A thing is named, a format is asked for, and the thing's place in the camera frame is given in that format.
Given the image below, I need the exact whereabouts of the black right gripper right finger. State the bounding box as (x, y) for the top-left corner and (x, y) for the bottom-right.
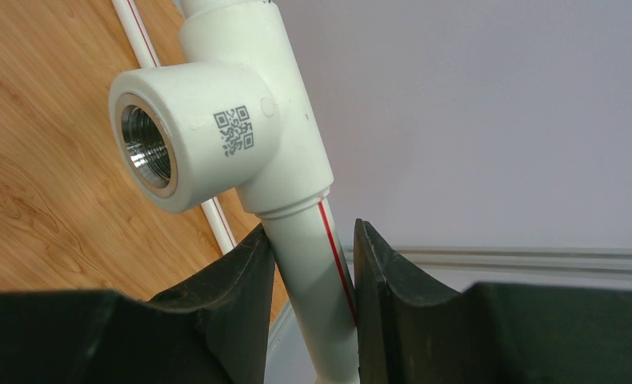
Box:
(354, 219), (632, 383)

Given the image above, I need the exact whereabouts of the white PVC pipe frame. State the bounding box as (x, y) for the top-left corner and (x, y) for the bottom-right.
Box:
(108, 1), (360, 383)

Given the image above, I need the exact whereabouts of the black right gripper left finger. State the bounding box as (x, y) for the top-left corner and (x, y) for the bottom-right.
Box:
(0, 226), (275, 383)

